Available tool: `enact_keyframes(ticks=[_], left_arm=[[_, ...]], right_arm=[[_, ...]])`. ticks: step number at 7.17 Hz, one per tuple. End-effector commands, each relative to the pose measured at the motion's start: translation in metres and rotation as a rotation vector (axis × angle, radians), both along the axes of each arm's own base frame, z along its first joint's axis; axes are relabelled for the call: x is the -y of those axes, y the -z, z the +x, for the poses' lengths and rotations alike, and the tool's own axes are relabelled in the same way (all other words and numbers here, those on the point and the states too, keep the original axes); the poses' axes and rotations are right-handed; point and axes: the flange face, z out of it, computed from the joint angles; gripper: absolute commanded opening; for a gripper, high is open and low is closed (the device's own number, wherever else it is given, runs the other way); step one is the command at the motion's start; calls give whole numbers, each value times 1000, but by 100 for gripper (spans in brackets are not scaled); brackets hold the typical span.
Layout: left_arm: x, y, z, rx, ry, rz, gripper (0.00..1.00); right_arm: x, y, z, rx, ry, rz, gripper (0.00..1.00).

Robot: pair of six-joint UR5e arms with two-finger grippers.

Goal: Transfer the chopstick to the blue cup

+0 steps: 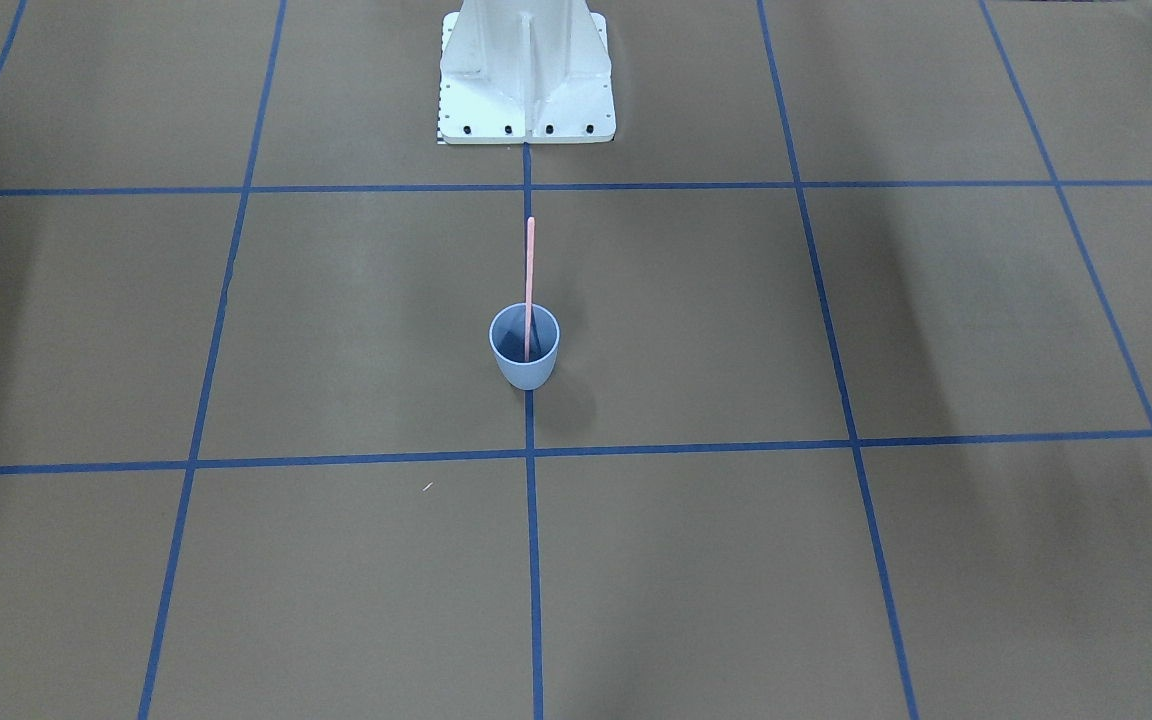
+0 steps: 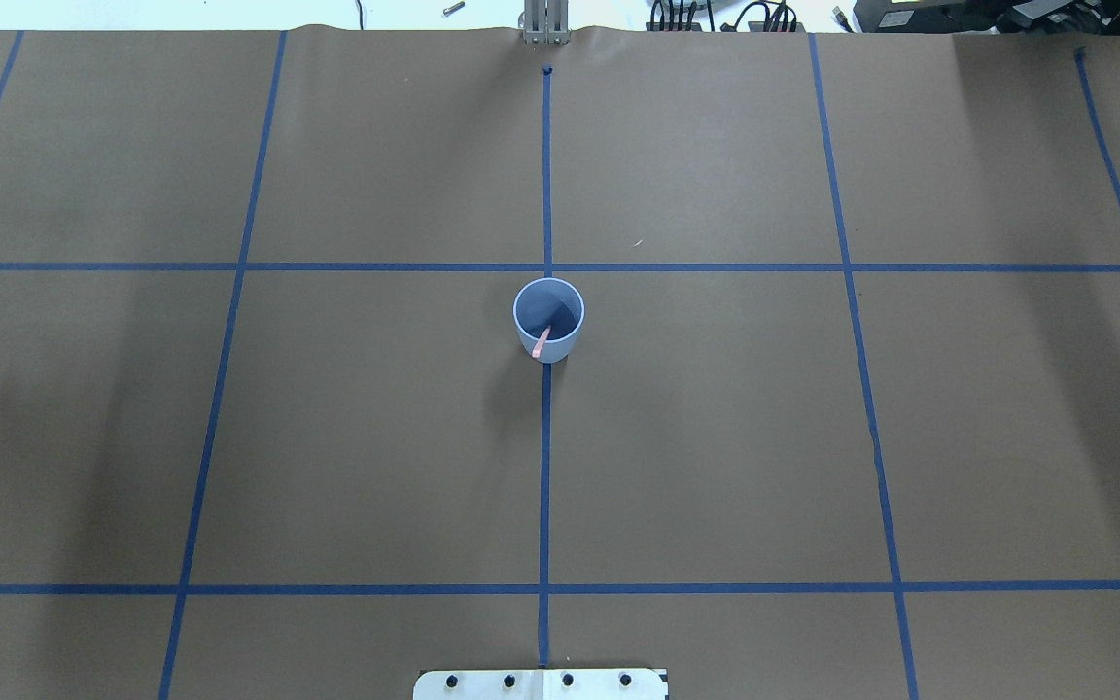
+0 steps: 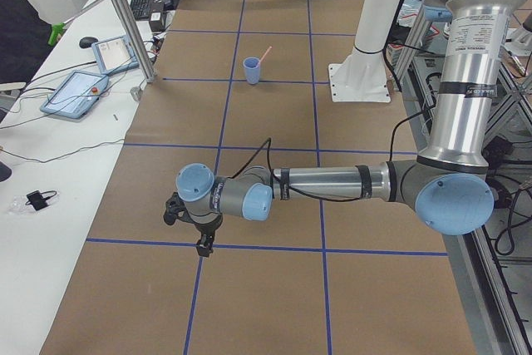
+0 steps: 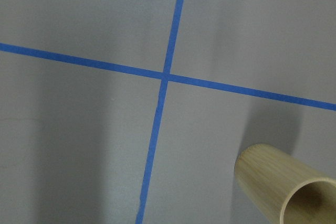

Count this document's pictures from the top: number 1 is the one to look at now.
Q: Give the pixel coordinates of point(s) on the blue plastic cup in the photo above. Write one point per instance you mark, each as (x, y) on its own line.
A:
(506, 340)

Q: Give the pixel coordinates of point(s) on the white camera stand pillar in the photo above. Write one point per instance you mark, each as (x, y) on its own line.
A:
(525, 72)

